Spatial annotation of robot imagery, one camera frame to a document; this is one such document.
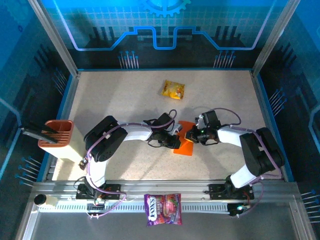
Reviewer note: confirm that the aluminium frame post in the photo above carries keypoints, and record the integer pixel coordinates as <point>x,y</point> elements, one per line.
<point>55,37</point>
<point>273,37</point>

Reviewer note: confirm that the aluminium side rail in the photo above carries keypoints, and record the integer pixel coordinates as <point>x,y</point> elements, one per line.
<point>263,107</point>
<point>65,107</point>

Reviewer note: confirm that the orange paper sheet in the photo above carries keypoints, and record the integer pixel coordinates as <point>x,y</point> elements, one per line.
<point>185,150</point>

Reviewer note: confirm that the yellow snack packet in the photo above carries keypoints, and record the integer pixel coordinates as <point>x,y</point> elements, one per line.
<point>172,89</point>

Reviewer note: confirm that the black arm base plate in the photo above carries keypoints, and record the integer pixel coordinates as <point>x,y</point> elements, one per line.
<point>113,190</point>
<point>216,191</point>

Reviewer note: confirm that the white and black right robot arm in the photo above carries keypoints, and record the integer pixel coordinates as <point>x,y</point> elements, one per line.
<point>230,136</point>

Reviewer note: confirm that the small controller board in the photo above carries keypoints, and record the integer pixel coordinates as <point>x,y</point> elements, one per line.
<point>237,209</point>
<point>98,202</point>

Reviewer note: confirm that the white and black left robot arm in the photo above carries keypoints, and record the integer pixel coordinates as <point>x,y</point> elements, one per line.
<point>137,132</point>

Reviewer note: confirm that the orange and beige utensil holder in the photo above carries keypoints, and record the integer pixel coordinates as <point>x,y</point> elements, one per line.
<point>62,138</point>

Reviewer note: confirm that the black flat tool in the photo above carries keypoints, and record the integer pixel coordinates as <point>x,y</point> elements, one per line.
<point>37,135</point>

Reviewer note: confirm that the black thin stick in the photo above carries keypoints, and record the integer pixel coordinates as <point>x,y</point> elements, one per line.
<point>47,128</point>

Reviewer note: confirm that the purple candy bag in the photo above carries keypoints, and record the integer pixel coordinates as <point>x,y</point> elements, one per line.
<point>162,208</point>

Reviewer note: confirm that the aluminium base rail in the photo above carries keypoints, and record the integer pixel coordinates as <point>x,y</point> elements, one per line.
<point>162,186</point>

